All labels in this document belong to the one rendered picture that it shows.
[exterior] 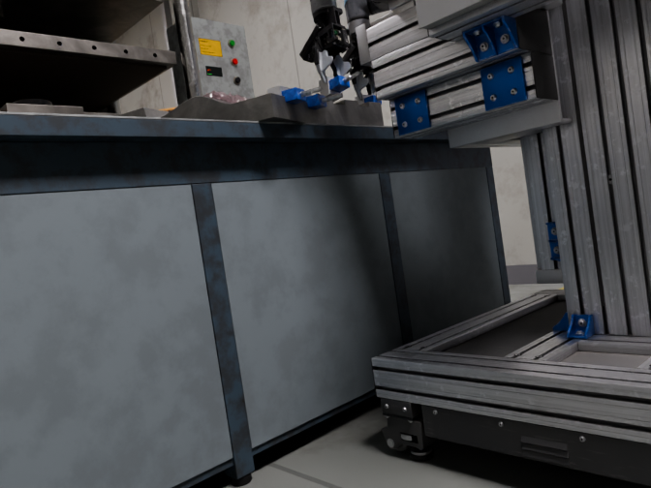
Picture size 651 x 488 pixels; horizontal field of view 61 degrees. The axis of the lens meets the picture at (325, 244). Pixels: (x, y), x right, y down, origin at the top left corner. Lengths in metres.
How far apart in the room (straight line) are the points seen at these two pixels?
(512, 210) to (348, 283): 2.28
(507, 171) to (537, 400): 2.71
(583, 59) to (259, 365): 0.95
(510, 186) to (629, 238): 2.44
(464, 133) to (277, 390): 0.74
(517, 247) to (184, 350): 2.78
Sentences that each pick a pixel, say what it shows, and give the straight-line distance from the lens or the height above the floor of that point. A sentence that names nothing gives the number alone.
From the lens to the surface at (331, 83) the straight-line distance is 1.62.
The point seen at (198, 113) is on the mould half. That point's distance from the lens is 1.42.
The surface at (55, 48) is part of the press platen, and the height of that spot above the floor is 1.25.
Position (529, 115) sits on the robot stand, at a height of 0.71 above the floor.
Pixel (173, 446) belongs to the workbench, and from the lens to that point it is 1.23.
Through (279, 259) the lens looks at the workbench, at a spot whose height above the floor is 0.48.
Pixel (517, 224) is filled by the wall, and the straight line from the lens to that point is 3.67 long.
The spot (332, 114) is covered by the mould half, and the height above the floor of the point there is 0.84.
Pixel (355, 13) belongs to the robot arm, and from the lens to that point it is 1.97.
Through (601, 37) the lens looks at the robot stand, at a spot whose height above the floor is 0.83.
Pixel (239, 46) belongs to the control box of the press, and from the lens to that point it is 2.62.
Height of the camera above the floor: 0.54
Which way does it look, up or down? 2 degrees down
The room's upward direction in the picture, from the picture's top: 8 degrees counter-clockwise
